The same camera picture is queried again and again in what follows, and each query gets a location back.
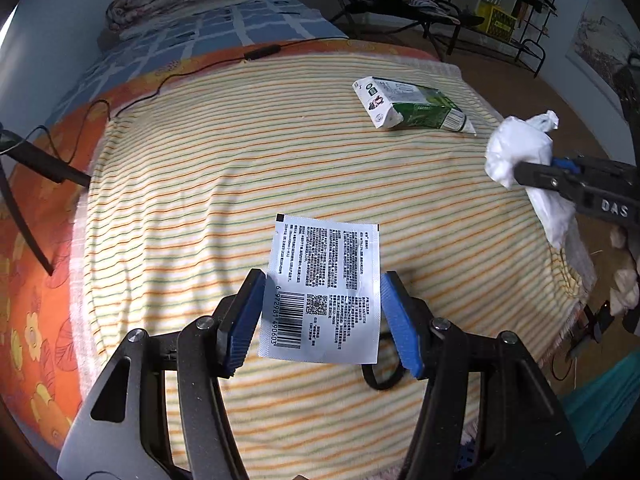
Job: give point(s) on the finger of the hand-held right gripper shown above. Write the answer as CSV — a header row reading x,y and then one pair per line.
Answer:
x,y
564,164
545,177

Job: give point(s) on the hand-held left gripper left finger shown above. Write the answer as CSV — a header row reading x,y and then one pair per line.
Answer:
x,y
245,320

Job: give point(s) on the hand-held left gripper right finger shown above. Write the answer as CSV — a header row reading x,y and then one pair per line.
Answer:
x,y
400,325

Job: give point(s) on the white tissue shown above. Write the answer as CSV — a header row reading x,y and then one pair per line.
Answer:
x,y
520,142

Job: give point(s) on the white barcode sachet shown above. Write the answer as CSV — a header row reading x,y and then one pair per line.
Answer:
x,y
325,280

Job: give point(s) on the blue plastic basket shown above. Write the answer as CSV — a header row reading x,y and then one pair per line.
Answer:
x,y
466,456

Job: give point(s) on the person's right hand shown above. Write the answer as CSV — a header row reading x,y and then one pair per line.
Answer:
x,y
627,285

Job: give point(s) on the black clothes rack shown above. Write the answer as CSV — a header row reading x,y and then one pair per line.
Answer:
x,y
535,50

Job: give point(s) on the green milk carton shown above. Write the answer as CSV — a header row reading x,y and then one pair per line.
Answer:
x,y
420,107

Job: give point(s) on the yellow striped cloth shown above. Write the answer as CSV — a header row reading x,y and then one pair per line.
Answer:
x,y
225,170

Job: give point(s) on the yellow crate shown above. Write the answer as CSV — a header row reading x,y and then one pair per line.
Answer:
x,y
495,22

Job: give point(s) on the black folding chair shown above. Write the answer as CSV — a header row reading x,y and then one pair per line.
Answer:
x,y
430,20

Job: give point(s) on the teal cloth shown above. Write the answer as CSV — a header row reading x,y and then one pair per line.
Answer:
x,y
605,410

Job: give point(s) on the orange floral blanket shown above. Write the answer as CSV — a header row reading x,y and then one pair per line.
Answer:
x,y
30,310

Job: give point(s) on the blue checkered bedsheet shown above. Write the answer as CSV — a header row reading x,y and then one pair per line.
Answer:
x,y
225,25

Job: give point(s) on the wall poster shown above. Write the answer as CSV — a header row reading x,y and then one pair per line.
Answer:
x,y
595,45

